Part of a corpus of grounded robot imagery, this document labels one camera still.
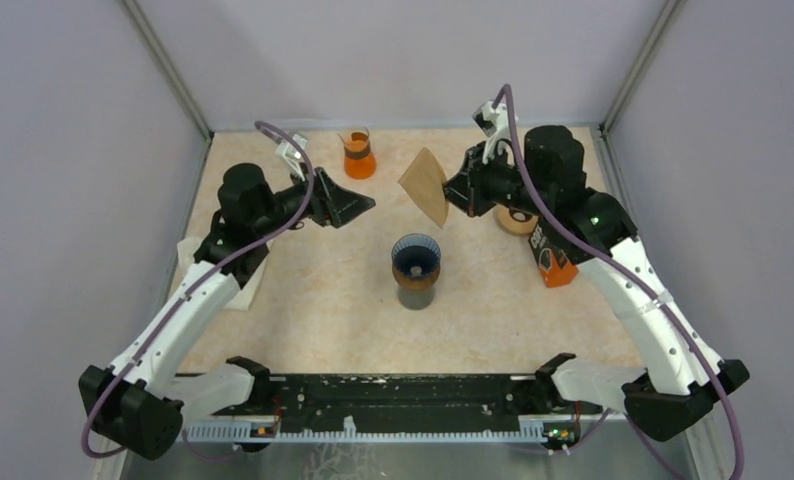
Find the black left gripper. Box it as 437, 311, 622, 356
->
253, 162, 376, 237

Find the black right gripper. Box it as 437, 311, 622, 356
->
436, 139, 550, 218

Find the brown paper coffee filter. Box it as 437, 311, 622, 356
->
398, 147, 449, 229

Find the blue glass dripper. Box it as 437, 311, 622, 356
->
391, 233, 441, 278

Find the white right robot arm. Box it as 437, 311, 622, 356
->
444, 125, 750, 442

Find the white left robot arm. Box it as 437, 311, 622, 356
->
78, 163, 376, 460

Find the coffee filter box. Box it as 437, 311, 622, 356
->
529, 225, 579, 288

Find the orange glass flask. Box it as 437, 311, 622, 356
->
338, 127, 377, 180

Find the white cloth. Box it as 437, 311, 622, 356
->
176, 237, 272, 313

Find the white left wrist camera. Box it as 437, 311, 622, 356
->
275, 138, 306, 181

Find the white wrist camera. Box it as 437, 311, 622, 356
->
473, 100, 518, 164
275, 138, 306, 181

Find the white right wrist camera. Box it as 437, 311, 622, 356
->
473, 100, 518, 164

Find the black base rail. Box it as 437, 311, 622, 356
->
112, 372, 637, 444

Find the left aluminium frame post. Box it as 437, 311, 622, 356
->
118, 0, 214, 141

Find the aluminium corner frame post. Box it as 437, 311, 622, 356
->
601, 0, 687, 137

